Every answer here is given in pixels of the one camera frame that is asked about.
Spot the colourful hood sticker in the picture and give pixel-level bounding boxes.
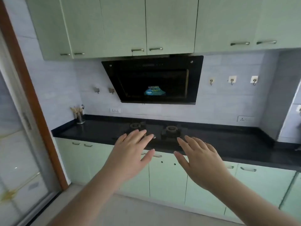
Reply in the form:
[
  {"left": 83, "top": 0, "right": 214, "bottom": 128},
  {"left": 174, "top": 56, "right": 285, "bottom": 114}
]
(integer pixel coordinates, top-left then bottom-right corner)
[{"left": 144, "top": 85, "right": 166, "bottom": 97}]

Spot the person's left forearm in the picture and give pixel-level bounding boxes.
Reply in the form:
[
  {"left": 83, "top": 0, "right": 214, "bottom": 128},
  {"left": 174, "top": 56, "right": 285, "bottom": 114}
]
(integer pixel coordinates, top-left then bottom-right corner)
[{"left": 48, "top": 167, "right": 126, "bottom": 226}]

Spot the black glass gas stove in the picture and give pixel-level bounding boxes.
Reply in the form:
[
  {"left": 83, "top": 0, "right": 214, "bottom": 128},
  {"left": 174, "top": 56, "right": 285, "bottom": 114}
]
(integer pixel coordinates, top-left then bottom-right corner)
[{"left": 122, "top": 120, "right": 183, "bottom": 142}]

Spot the glass sliding door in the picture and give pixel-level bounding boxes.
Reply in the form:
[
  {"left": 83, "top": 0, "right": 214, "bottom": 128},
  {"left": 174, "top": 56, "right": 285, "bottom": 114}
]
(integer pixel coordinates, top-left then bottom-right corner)
[{"left": 0, "top": 28, "right": 62, "bottom": 226}]

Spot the black range hood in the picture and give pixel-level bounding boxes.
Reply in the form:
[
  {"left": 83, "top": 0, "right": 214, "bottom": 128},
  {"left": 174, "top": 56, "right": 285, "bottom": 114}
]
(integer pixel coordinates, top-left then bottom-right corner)
[{"left": 101, "top": 55, "right": 204, "bottom": 105}]

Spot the black countertop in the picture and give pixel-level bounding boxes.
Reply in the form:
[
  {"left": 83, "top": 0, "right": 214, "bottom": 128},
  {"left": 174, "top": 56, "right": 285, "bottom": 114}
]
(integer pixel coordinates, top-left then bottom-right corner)
[{"left": 51, "top": 114, "right": 301, "bottom": 173}]

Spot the row of pale green upper cupboards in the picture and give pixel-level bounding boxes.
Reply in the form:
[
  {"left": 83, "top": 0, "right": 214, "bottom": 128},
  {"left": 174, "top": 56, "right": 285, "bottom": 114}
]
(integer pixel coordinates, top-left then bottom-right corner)
[{"left": 24, "top": 0, "right": 301, "bottom": 61}]

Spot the person's left hand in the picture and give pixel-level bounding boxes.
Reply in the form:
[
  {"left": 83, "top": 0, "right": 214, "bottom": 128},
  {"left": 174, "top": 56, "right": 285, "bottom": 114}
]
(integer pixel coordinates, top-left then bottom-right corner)
[{"left": 102, "top": 129, "right": 156, "bottom": 186}]

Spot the narrow pale green corner cupboard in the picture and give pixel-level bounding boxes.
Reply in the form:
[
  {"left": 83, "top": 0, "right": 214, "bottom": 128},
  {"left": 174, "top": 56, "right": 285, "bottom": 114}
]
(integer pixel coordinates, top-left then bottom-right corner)
[{"left": 279, "top": 172, "right": 301, "bottom": 219}]

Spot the brown wooden door frame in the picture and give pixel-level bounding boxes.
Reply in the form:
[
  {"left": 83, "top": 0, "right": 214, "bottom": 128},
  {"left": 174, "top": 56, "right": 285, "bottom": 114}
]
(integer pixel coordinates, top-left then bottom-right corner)
[{"left": 0, "top": 0, "right": 69, "bottom": 191}]

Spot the person's right hand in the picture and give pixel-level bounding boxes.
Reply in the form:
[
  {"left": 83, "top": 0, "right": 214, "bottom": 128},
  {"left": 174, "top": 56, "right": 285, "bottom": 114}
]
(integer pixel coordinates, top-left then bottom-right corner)
[{"left": 173, "top": 135, "right": 233, "bottom": 192}]

